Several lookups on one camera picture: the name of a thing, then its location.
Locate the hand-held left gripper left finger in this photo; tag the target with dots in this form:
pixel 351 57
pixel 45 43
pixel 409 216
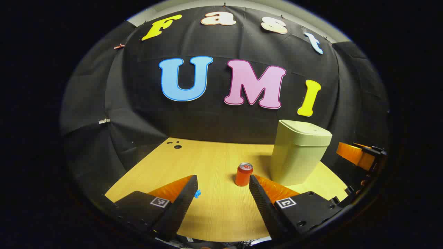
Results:
pixel 183 204

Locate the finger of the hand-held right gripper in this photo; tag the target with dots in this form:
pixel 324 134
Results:
pixel 353 154

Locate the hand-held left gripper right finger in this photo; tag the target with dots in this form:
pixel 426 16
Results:
pixel 264 207

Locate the blue paper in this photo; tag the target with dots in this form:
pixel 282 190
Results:
pixel 197 194

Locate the orange pop can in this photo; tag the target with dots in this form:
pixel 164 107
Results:
pixel 243 177

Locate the pale green desktop garbage bin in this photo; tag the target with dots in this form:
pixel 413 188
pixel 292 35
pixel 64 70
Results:
pixel 297 159

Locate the wooden desktop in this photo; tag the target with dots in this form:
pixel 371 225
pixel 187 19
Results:
pixel 214 162

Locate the silver clip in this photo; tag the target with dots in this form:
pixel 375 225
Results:
pixel 104 121

